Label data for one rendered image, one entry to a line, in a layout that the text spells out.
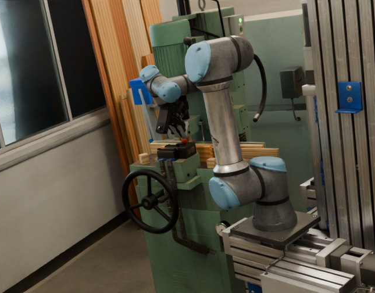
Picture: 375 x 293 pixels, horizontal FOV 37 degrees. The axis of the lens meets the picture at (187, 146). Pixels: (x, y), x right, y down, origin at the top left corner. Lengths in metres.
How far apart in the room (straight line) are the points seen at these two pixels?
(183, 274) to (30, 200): 1.34
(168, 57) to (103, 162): 1.87
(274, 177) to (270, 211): 0.12
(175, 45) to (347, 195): 0.98
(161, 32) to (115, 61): 1.68
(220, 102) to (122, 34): 2.55
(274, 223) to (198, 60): 0.60
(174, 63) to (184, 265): 0.92
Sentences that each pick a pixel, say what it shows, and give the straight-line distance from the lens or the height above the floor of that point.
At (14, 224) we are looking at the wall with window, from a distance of 3.58.
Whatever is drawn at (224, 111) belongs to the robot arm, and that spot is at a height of 1.24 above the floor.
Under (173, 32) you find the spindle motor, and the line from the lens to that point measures 2.40.
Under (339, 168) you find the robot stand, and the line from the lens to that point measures 1.89.
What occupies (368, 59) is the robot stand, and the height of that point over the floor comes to 1.35.
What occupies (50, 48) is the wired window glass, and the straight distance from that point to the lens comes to 3.91.
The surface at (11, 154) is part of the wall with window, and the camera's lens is 3.53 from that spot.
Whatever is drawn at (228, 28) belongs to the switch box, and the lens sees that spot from 2.64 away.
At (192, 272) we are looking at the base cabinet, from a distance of 2.63.
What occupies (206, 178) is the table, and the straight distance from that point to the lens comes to 2.37.
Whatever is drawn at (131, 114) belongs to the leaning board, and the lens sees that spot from 3.97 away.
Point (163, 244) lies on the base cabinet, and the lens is 2.66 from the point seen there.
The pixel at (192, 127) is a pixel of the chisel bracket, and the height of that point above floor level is 1.03.
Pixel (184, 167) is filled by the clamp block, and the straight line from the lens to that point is 2.31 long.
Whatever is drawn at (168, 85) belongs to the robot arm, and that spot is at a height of 1.30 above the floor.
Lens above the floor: 1.61
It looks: 15 degrees down
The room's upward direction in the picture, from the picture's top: 9 degrees counter-clockwise
